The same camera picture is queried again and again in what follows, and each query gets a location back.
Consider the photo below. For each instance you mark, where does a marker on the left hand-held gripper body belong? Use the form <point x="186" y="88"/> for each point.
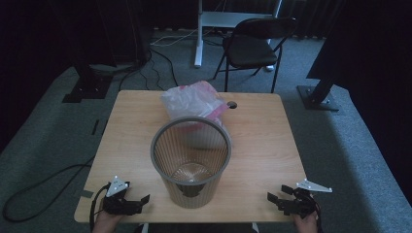
<point x="121" y="204"/>

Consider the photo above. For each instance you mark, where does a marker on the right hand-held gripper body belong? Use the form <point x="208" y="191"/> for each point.
<point x="301" y="204"/>

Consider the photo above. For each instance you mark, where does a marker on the grey slatted trash bin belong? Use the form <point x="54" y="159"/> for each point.
<point x="191" y="191"/>

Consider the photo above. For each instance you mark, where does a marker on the person's right hand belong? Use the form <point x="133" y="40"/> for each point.
<point x="306" y="225"/>

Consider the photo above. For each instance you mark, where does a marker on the person's left hand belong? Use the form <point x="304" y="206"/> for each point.
<point x="107" y="223"/>

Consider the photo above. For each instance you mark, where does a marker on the white table leg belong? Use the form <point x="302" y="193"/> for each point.
<point x="255" y="227"/>
<point x="144" y="228"/>

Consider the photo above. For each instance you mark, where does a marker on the black floor tape strip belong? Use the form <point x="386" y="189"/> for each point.
<point x="95" y="127"/>

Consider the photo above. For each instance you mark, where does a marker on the black slanted stand with base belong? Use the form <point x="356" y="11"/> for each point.
<point x="319" y="97"/>

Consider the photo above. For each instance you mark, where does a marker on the red plastic wrapper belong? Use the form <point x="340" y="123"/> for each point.
<point x="217" y="112"/>

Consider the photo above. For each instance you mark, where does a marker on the black stand with flat base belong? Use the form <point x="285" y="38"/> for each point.
<point x="87" y="89"/>

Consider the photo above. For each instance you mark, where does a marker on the black folding chair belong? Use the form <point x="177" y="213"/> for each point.
<point x="251" y="48"/>

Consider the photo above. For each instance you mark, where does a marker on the white desk frame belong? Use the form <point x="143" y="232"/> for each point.
<point x="223" y="19"/>

